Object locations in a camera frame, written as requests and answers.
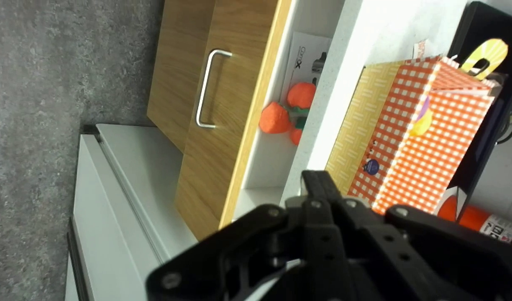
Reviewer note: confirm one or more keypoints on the small paper tag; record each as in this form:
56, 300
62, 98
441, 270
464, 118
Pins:
420, 49

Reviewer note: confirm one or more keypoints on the orange bottle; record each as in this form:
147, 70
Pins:
469, 216

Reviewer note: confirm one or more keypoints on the orange checked cardboard box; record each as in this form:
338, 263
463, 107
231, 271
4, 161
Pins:
423, 138

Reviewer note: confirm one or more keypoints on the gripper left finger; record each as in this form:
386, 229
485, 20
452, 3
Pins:
247, 234

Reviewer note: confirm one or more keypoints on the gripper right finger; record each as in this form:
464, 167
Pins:
440, 246

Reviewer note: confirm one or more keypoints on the black monitor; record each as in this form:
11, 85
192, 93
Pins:
486, 33

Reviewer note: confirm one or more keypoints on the white cabinet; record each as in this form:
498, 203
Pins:
126, 200

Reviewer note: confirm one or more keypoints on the small orange toy fruit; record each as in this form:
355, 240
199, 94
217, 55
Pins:
296, 136

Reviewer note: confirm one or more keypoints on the white paper booklet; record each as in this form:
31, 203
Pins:
300, 58

